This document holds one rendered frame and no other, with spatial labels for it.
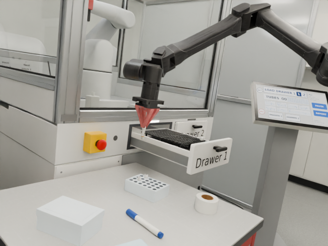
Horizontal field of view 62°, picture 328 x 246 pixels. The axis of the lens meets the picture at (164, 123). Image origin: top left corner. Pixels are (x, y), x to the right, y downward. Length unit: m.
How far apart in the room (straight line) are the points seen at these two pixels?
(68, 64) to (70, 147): 0.29
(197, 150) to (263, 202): 1.18
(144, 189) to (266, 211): 1.37
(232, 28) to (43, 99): 0.73
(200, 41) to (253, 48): 1.82
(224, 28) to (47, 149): 0.77
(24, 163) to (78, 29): 0.59
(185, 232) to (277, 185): 1.39
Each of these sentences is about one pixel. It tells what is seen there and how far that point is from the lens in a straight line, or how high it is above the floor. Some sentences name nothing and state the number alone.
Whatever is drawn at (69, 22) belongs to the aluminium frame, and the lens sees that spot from 0.97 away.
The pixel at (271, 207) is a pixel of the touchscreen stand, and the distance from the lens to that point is 2.13.
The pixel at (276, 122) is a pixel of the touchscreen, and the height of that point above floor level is 0.96.
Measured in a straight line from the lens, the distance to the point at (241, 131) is 2.79.
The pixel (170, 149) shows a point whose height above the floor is 0.88.
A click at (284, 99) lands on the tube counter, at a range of 1.97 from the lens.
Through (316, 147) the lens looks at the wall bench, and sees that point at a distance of 3.91.
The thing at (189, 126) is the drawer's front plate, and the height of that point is 0.90.
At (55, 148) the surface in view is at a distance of 1.00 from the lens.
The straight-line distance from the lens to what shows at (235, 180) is 2.90.
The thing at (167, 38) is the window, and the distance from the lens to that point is 1.31.
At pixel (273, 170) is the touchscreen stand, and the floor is 0.63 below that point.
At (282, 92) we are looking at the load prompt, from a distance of 2.00.
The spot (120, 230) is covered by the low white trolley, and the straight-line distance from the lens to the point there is 0.73.
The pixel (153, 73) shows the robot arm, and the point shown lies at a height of 1.15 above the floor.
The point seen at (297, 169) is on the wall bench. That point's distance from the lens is 4.00.
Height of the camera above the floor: 1.15
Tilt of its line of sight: 9 degrees down
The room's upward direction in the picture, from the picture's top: 8 degrees clockwise
